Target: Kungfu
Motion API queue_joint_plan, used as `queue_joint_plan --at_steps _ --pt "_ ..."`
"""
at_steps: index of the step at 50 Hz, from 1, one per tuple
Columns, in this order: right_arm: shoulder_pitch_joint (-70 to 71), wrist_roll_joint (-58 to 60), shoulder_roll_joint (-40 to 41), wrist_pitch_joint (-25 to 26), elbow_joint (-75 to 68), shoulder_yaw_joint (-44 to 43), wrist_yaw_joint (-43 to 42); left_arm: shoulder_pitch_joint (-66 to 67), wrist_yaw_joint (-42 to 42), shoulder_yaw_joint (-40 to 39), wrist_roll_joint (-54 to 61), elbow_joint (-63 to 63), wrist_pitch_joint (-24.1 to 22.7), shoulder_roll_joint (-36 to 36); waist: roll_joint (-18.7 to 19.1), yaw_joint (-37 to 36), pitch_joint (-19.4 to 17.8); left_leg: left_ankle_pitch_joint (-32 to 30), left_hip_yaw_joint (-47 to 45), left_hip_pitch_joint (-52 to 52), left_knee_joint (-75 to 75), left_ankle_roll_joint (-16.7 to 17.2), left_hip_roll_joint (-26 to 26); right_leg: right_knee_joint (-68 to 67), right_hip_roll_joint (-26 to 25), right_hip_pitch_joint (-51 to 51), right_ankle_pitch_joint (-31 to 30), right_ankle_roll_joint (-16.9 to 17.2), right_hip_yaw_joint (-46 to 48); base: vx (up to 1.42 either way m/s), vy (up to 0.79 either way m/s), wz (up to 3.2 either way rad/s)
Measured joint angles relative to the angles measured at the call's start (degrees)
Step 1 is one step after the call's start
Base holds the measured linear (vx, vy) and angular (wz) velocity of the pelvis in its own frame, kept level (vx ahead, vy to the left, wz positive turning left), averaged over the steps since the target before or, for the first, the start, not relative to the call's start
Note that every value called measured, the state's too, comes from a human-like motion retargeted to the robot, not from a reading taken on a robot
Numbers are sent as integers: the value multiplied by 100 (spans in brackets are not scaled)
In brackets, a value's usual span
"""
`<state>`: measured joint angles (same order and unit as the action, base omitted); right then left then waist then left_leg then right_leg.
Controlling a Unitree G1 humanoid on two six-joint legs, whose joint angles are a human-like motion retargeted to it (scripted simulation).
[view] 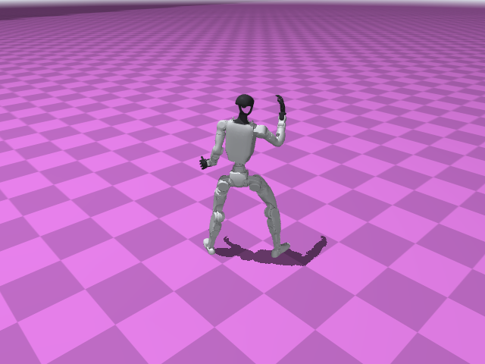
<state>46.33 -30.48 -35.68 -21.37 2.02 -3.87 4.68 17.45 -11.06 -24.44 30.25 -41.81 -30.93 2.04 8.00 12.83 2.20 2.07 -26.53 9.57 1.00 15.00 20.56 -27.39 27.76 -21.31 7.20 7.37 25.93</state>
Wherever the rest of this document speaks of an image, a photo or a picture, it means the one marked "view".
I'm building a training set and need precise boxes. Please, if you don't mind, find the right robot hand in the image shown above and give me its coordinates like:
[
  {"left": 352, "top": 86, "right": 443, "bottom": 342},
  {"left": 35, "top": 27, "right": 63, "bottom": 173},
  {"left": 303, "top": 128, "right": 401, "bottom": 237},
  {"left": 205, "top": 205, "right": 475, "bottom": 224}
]
[{"left": 276, "top": 95, "right": 286, "bottom": 121}]

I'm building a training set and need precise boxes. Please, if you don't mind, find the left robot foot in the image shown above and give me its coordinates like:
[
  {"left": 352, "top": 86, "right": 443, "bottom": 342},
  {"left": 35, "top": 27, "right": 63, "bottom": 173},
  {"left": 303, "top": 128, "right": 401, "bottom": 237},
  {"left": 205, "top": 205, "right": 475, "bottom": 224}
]
[{"left": 203, "top": 238, "right": 215, "bottom": 255}]

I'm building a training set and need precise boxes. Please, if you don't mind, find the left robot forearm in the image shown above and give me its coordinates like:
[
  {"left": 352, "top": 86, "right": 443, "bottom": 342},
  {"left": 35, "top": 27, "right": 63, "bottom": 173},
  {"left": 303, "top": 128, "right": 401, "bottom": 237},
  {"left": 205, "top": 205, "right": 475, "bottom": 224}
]
[{"left": 206, "top": 146, "right": 220, "bottom": 166}]

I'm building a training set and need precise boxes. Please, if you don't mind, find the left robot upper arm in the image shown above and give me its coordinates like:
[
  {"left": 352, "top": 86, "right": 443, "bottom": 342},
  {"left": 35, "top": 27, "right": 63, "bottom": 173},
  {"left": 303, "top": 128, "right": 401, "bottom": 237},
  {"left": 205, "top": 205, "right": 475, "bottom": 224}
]
[{"left": 214, "top": 120, "right": 228, "bottom": 155}]

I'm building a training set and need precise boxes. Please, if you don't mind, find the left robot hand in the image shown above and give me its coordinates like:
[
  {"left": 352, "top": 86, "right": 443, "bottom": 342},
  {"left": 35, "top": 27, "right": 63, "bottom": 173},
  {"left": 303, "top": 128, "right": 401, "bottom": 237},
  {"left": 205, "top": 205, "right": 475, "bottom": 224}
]
[{"left": 199, "top": 156, "right": 211, "bottom": 170}]

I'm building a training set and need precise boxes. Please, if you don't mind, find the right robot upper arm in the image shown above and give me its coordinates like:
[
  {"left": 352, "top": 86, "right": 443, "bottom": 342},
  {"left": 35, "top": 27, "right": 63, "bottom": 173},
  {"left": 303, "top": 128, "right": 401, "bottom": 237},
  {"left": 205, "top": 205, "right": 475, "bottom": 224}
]
[{"left": 254, "top": 125, "right": 283, "bottom": 147}]

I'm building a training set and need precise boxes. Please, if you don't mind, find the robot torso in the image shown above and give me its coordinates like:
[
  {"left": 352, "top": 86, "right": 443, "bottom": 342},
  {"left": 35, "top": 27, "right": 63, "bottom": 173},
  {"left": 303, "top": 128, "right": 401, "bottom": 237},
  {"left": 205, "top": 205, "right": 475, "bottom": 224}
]
[{"left": 225, "top": 117, "right": 257, "bottom": 187}]

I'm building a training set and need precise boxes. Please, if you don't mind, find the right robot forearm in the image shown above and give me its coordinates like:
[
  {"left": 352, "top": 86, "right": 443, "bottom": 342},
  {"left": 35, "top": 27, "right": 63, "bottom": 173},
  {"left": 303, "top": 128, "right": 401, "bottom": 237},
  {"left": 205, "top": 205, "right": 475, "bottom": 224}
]
[{"left": 276, "top": 115, "right": 286, "bottom": 145}]

